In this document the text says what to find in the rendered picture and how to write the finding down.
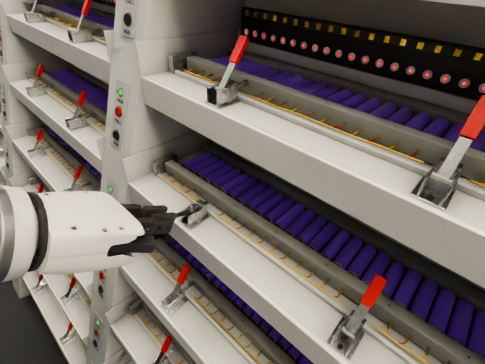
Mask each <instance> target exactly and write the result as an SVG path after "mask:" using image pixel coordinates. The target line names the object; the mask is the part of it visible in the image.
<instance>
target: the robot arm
mask: <svg viewBox="0 0 485 364"><path fill-rule="evenodd" d="M175 218H176V214H175V213H174V212H168V213H167V207H166V206H165V205H155V206H143V209H142V208H141V206H140V205H138V204H123V203H122V202H121V203H120V202H118V201H117V200H116V199H114V198H113V197H112V196H111V195H110V194H107V193H105V192H99V191H57V192H46V193H38V194H36V193H35V192H26V191H25V190H24V189H23V188H20V187H11V186H4V185H0V282H7V281H11V280H18V279H20V278H22V277H23V276H24V275H25V274H26V273H27V272H32V271H35V270H36V271H37V272H38V274H73V273H81V272H92V271H97V270H103V269H110V268H115V267H121V266H125V265H128V264H132V263H134V261H135V258H136V257H135V256H134V255H133V254H132V252H135V253H152V252H153V251H154V248H155V246H156V244H157V243H156V240H155V239H154V236H153V235H160V234H165V233H169V232H170V231H171V228H172V225H173V223H174V221H175Z"/></svg>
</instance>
